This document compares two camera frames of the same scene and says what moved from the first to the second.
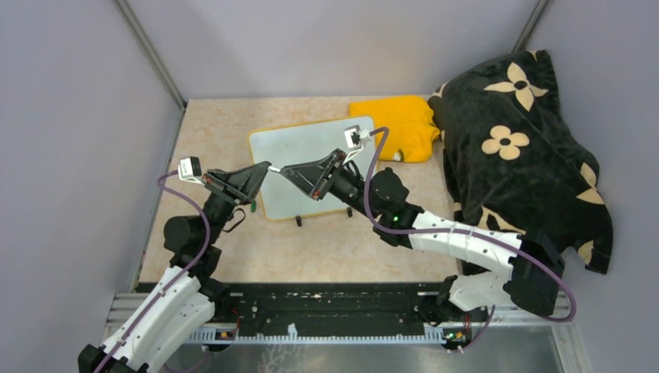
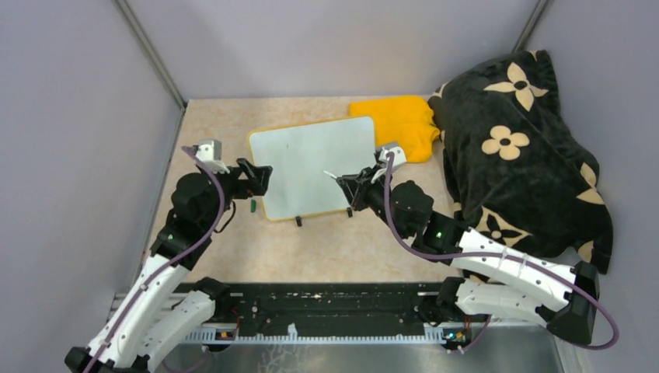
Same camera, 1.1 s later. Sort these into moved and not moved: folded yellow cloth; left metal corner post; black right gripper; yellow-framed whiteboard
Moved: black right gripper
Not moved: folded yellow cloth; yellow-framed whiteboard; left metal corner post
